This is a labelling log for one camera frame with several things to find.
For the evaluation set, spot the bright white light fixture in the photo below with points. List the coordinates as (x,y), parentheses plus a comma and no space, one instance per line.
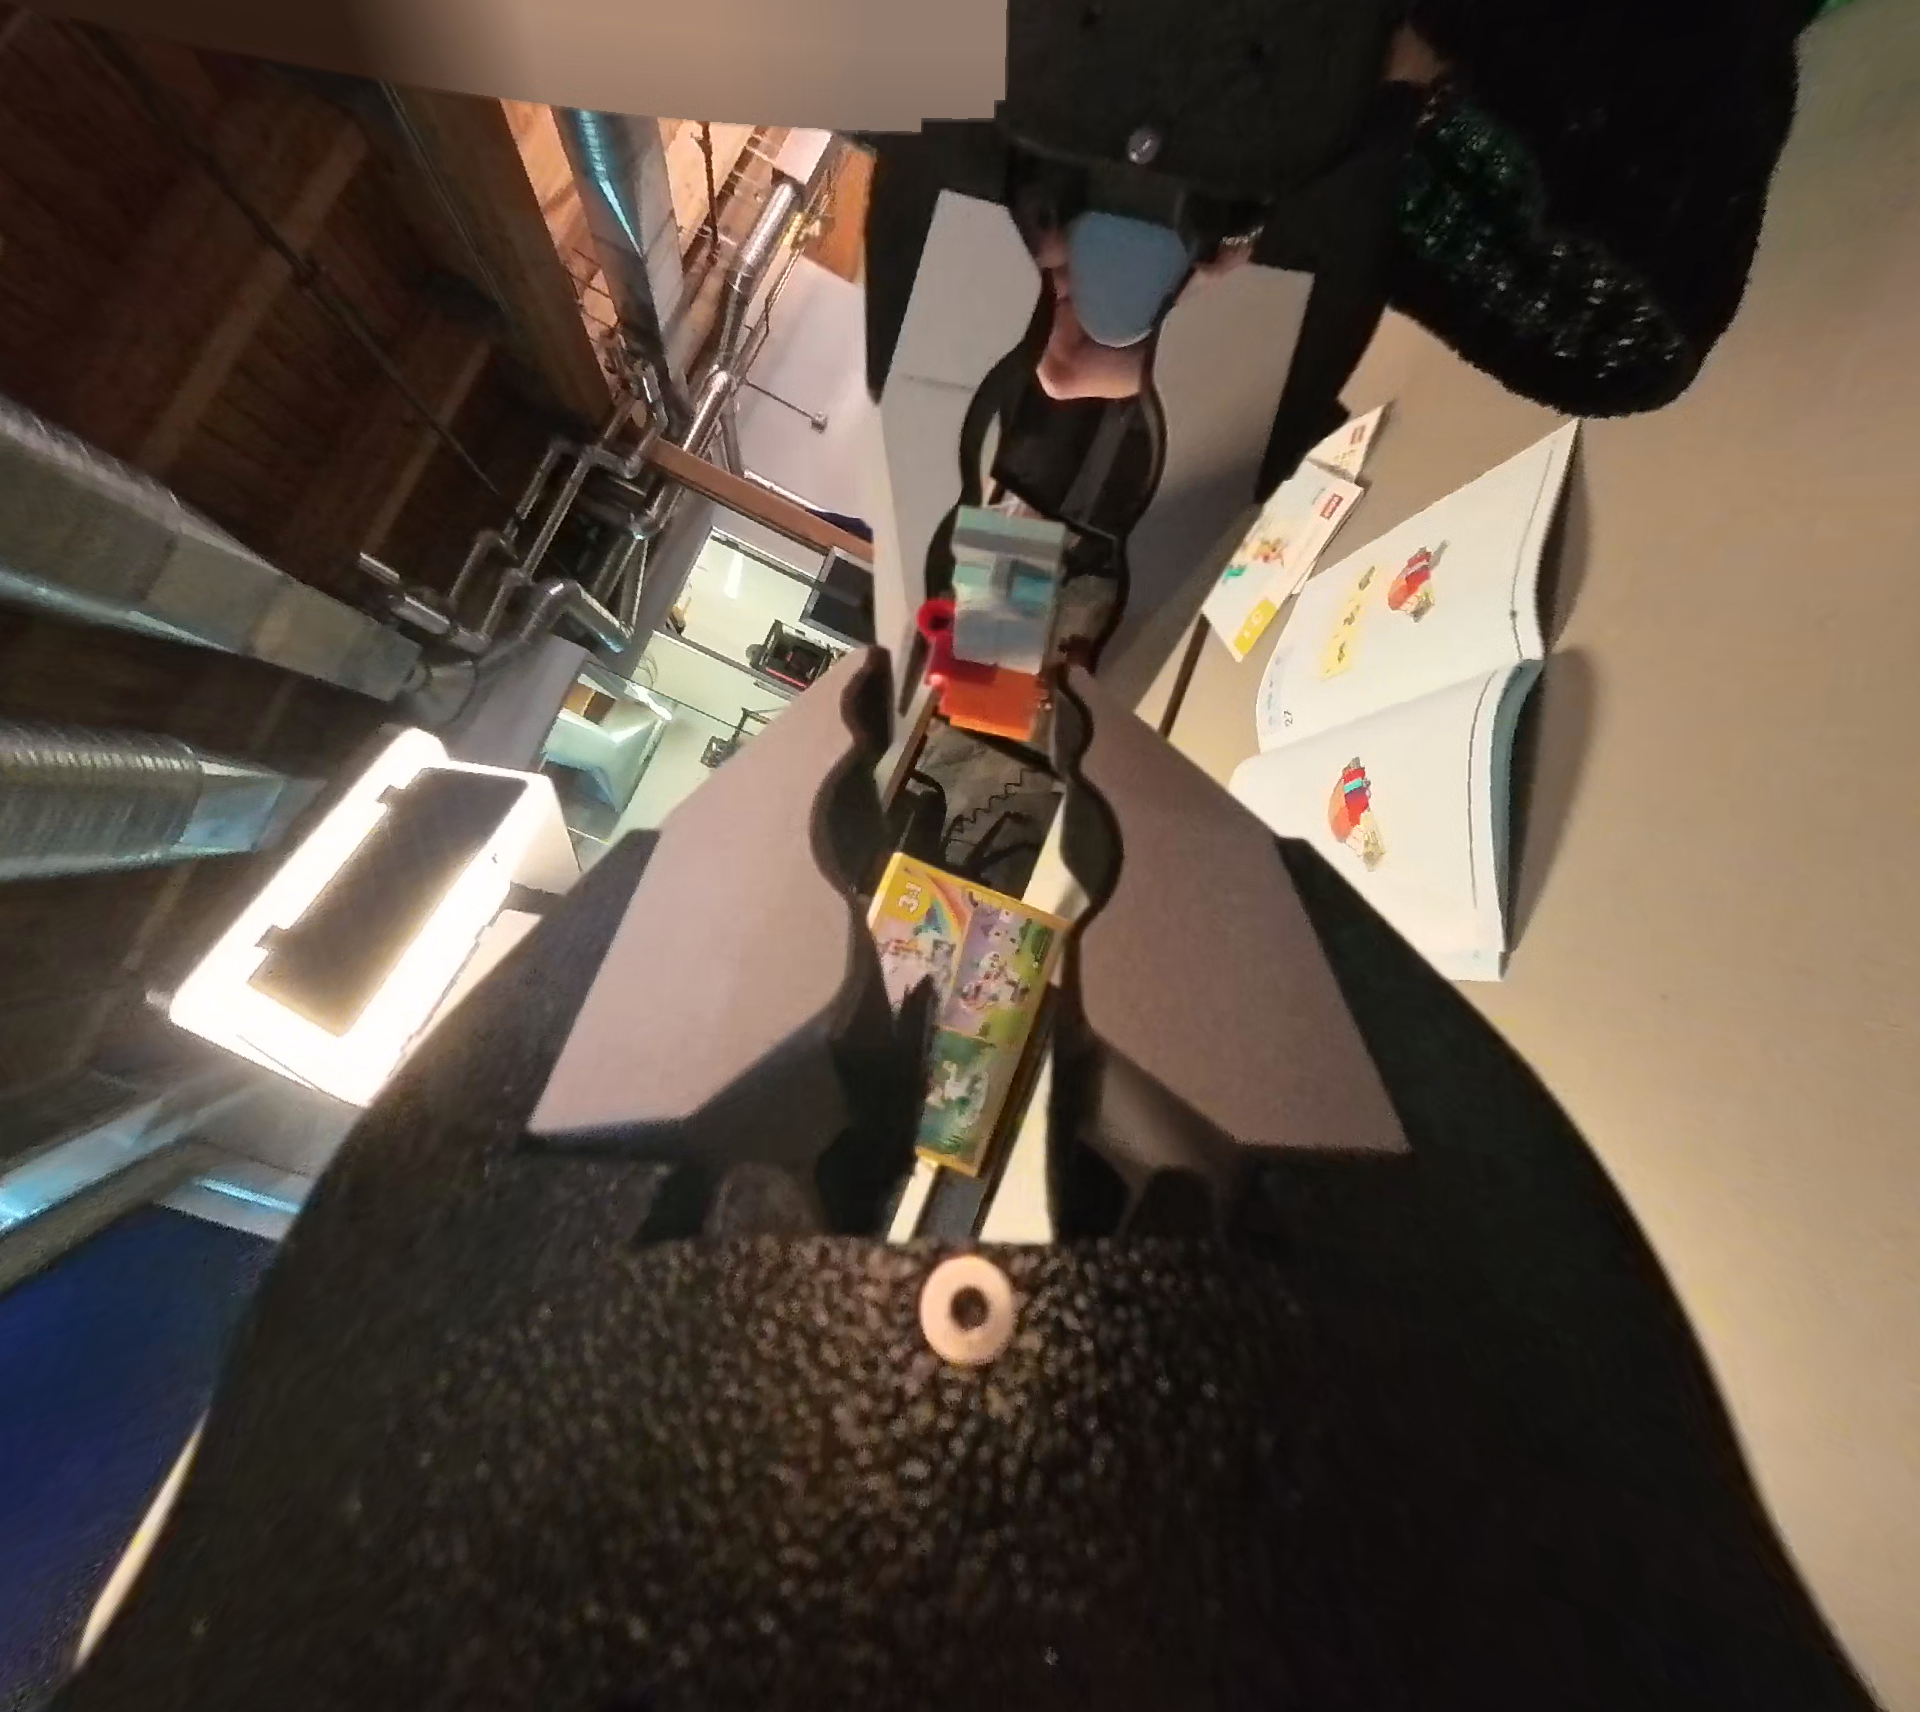
(374,886)

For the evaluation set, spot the yellow lego box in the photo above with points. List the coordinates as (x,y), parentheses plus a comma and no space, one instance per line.
(969,992)

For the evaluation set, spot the rectangular metal ventilation duct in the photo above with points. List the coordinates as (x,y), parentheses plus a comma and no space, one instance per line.
(150,542)

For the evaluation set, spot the pale blue instruction booklet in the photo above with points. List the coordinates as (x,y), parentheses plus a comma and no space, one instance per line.
(1410,722)

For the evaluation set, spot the multicoloured lego model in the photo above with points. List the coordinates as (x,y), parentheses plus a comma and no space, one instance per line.
(1005,602)

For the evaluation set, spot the white instruction leaflet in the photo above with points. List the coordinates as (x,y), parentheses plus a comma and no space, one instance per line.
(1350,440)
(1275,572)

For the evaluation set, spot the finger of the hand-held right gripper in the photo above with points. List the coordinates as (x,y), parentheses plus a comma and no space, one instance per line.
(939,392)
(1215,422)

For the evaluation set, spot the grey ceiling pipes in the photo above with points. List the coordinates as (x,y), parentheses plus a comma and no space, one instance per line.
(649,453)

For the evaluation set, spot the person's right hand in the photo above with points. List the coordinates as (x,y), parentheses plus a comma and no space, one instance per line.
(1102,370)

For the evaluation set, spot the silver ventilation duct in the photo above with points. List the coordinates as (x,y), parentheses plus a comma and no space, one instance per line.
(614,213)

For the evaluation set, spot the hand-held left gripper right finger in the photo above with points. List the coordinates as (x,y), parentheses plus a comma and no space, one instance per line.
(1244,976)

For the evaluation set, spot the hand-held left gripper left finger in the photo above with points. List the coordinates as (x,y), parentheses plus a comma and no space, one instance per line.
(690,946)

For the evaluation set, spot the metal extraction hood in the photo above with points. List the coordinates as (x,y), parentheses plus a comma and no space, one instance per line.
(600,731)

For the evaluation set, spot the corrugated metal ventilation duct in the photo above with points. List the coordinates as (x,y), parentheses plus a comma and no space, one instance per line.
(90,796)

